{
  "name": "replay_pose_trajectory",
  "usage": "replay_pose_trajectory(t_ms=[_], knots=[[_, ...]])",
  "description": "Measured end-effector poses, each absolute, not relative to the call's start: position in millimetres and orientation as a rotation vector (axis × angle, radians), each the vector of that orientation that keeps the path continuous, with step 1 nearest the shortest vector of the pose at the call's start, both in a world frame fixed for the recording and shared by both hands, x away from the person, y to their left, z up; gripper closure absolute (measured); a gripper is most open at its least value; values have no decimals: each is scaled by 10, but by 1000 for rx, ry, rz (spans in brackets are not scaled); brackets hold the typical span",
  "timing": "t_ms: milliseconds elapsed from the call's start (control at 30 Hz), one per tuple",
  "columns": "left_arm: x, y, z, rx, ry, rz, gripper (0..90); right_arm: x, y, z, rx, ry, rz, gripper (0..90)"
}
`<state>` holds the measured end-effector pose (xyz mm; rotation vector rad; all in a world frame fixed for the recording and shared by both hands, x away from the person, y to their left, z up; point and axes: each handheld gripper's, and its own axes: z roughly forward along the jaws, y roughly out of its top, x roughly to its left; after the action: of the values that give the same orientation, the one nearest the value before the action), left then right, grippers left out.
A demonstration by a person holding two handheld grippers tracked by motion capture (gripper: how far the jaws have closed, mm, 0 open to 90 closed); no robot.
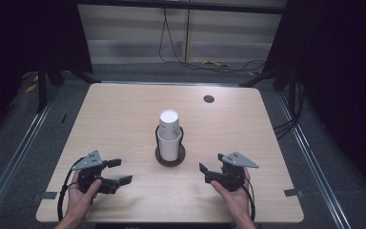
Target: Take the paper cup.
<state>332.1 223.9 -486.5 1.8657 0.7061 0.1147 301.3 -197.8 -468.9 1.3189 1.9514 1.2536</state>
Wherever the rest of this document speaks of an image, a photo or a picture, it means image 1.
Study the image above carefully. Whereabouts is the person's right hand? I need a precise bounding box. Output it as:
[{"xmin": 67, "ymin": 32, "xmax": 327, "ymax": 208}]
[{"xmin": 210, "ymin": 168, "xmax": 254, "ymax": 223}]

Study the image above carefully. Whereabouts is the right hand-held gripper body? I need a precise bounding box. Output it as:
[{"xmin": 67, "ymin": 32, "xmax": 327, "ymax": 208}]
[{"xmin": 204, "ymin": 151, "xmax": 260, "ymax": 192}]

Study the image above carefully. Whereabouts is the aluminium floor rail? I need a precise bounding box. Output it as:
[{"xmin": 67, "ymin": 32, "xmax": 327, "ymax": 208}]
[
  {"xmin": 0, "ymin": 100, "xmax": 53, "ymax": 221},
  {"xmin": 275, "ymin": 92, "xmax": 346, "ymax": 229}
]

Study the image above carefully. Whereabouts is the person's left hand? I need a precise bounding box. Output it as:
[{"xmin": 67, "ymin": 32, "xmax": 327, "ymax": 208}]
[{"xmin": 65, "ymin": 179, "xmax": 103, "ymax": 221}]

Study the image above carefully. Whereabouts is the black metal stand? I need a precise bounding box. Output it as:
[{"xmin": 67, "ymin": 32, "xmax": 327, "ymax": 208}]
[
  {"xmin": 35, "ymin": 62, "xmax": 93, "ymax": 113},
  {"xmin": 239, "ymin": 63, "xmax": 299, "ymax": 94}
]

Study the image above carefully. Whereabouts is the bundle of black cables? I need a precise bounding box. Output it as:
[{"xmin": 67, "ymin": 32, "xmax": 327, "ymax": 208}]
[{"xmin": 273, "ymin": 81, "xmax": 307, "ymax": 141}]

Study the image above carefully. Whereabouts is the right hand-held gripper black cable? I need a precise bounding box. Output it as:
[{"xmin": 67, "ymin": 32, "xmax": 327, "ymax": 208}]
[{"xmin": 243, "ymin": 176, "xmax": 257, "ymax": 222}]

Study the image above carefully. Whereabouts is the black overhead beam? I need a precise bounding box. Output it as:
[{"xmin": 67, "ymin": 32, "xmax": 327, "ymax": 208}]
[{"xmin": 75, "ymin": 0, "xmax": 288, "ymax": 15}]

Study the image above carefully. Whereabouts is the grey tape piece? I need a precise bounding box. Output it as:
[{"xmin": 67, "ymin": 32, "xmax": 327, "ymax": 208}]
[{"xmin": 283, "ymin": 188, "xmax": 305, "ymax": 198}]

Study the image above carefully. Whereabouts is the hand-held gripper black cable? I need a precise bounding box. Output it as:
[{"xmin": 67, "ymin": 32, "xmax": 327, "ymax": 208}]
[
  {"xmin": 243, "ymin": 176, "xmax": 257, "ymax": 222},
  {"xmin": 56, "ymin": 156, "xmax": 88, "ymax": 222}
]

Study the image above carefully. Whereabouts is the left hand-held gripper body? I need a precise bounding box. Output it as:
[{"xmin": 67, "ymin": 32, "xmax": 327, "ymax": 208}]
[{"xmin": 71, "ymin": 150, "xmax": 122, "ymax": 195}]

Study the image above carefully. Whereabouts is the black hanging cable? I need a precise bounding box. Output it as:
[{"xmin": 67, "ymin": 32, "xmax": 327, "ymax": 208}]
[{"xmin": 158, "ymin": 8, "xmax": 267, "ymax": 73}]

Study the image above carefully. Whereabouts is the left hand-held gripper black cable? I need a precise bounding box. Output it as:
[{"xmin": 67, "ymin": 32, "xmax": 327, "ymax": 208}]
[{"xmin": 56, "ymin": 156, "xmax": 88, "ymax": 222}]

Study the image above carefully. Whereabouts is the dark curtain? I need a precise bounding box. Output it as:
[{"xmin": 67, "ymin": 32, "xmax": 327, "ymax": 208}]
[
  {"xmin": 0, "ymin": 0, "xmax": 93, "ymax": 141},
  {"xmin": 263, "ymin": 0, "xmax": 366, "ymax": 204}
]

